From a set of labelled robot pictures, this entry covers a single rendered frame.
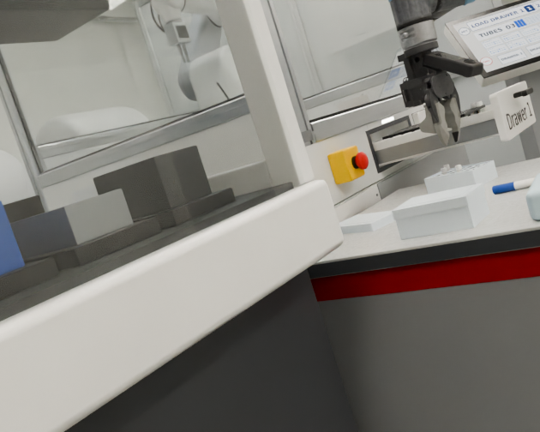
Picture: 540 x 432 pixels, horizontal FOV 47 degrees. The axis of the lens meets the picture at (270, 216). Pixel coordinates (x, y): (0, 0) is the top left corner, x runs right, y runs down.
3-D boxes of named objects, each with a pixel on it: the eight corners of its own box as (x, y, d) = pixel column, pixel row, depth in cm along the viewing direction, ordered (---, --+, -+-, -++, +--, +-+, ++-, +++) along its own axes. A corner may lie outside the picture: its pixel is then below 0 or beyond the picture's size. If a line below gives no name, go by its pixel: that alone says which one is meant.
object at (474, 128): (526, 118, 162) (520, 95, 161) (501, 135, 141) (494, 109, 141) (388, 154, 186) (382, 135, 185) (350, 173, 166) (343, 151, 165)
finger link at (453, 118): (446, 141, 138) (431, 101, 136) (468, 135, 134) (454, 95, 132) (438, 146, 136) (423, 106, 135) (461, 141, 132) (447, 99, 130)
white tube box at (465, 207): (491, 213, 101) (483, 182, 101) (475, 228, 95) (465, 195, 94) (419, 225, 109) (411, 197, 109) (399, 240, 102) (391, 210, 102)
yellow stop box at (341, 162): (368, 173, 144) (359, 143, 143) (354, 180, 138) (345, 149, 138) (349, 178, 147) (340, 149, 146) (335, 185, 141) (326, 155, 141)
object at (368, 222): (403, 217, 122) (400, 208, 122) (373, 231, 117) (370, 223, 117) (358, 221, 132) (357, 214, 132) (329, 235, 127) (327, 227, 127)
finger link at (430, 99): (441, 123, 131) (434, 82, 131) (448, 121, 130) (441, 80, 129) (427, 124, 128) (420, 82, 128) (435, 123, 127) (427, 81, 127)
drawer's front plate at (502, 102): (536, 121, 162) (525, 80, 161) (508, 141, 139) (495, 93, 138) (529, 123, 163) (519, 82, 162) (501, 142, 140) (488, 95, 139)
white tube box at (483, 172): (498, 177, 132) (494, 159, 132) (477, 188, 127) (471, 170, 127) (450, 184, 142) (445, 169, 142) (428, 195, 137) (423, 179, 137)
